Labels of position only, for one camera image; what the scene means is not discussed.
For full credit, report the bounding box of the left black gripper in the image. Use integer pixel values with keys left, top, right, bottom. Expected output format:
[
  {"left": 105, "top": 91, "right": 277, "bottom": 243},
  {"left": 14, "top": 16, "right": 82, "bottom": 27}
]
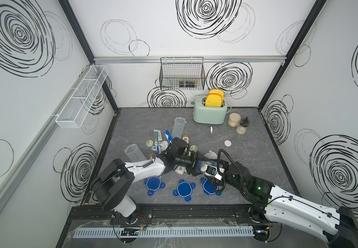
[{"left": 173, "top": 151, "right": 210, "bottom": 177}]

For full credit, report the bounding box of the blue-lid clear container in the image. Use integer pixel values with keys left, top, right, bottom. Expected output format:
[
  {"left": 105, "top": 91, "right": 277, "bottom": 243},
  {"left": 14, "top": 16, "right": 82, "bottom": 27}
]
[
  {"left": 124, "top": 144, "right": 147, "bottom": 162},
  {"left": 171, "top": 117, "right": 186, "bottom": 138},
  {"left": 198, "top": 151, "right": 217, "bottom": 173}
]

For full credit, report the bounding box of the cream lotion bottle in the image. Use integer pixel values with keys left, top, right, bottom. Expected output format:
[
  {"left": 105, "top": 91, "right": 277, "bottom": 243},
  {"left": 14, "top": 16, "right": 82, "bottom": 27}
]
[
  {"left": 182, "top": 135, "right": 189, "bottom": 144},
  {"left": 174, "top": 166, "right": 186, "bottom": 175}
]

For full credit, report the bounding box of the blue container lid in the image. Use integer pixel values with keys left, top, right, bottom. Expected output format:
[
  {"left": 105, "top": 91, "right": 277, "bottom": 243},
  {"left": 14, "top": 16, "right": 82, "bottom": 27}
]
[
  {"left": 144, "top": 176, "right": 166, "bottom": 196},
  {"left": 200, "top": 177, "right": 222, "bottom": 196},
  {"left": 172, "top": 179, "right": 196, "bottom": 202}
]

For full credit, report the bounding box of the white round toiletry piece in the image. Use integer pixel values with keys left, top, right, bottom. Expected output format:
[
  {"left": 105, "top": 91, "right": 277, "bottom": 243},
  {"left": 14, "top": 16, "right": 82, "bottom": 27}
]
[{"left": 159, "top": 141, "right": 169, "bottom": 152}]

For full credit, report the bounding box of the blue small toiletry tube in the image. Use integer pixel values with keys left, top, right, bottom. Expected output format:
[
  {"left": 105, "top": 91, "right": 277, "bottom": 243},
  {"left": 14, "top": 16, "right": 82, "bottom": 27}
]
[{"left": 164, "top": 130, "right": 173, "bottom": 142}]

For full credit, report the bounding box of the green toothbrush packet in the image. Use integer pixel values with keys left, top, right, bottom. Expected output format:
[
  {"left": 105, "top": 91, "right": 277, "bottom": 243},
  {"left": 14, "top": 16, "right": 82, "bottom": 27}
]
[{"left": 153, "top": 129, "right": 163, "bottom": 145}]

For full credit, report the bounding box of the green round toiletry tin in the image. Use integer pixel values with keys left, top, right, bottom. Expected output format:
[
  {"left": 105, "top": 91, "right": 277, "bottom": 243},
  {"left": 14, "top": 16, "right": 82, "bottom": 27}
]
[{"left": 146, "top": 140, "right": 154, "bottom": 147}]

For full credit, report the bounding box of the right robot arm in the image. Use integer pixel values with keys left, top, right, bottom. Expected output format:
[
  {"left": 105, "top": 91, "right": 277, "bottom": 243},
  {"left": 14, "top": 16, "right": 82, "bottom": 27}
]
[{"left": 217, "top": 149, "right": 358, "bottom": 248}]

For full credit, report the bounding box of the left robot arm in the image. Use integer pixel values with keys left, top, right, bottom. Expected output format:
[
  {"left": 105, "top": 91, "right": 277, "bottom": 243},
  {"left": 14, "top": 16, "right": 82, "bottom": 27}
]
[{"left": 91, "top": 138, "right": 208, "bottom": 224}]

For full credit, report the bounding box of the black-cap glass bottle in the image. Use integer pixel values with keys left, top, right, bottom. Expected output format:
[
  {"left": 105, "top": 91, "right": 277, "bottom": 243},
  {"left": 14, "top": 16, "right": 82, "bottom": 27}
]
[{"left": 236, "top": 117, "right": 250, "bottom": 135}]

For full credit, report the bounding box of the mint green toaster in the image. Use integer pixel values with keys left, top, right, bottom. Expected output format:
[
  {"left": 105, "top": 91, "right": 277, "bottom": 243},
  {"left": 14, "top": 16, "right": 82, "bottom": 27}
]
[{"left": 192, "top": 95, "right": 232, "bottom": 125}]

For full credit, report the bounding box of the beige round jar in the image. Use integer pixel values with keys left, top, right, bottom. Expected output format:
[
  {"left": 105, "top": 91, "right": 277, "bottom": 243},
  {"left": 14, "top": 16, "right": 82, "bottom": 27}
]
[{"left": 227, "top": 113, "right": 241, "bottom": 127}]

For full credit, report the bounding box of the front yellow toast slice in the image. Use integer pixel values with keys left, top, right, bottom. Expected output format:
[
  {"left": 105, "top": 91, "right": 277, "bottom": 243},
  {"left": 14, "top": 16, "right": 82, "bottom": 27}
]
[{"left": 205, "top": 93, "right": 223, "bottom": 107}]

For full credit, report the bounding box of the yellow toast slice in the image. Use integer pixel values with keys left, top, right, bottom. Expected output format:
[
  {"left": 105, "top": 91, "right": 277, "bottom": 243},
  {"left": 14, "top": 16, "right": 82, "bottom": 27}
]
[
  {"left": 209, "top": 89, "right": 225, "bottom": 99},
  {"left": 205, "top": 93, "right": 223, "bottom": 107}
]

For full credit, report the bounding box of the back yellow toast slice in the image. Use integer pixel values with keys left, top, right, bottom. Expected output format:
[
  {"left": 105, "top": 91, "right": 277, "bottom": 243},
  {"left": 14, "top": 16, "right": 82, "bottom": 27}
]
[{"left": 209, "top": 89, "right": 225, "bottom": 99}]

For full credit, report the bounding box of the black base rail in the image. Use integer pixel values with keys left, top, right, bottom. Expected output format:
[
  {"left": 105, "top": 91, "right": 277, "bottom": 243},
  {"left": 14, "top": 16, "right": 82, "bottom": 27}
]
[{"left": 66, "top": 204, "right": 269, "bottom": 226}]

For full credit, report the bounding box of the white slotted cable duct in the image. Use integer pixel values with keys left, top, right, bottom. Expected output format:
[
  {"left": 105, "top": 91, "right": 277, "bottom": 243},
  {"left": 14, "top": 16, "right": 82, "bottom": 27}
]
[{"left": 73, "top": 226, "right": 255, "bottom": 239}]

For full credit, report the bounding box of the black wire wall basket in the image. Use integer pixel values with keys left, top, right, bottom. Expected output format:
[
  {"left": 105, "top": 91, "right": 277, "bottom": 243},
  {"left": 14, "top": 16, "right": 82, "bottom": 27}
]
[{"left": 159, "top": 57, "right": 206, "bottom": 91}]

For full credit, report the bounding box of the white mesh wall shelf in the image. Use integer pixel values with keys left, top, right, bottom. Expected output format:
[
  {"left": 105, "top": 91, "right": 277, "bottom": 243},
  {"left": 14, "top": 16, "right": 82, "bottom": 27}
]
[{"left": 55, "top": 65, "right": 108, "bottom": 129}]

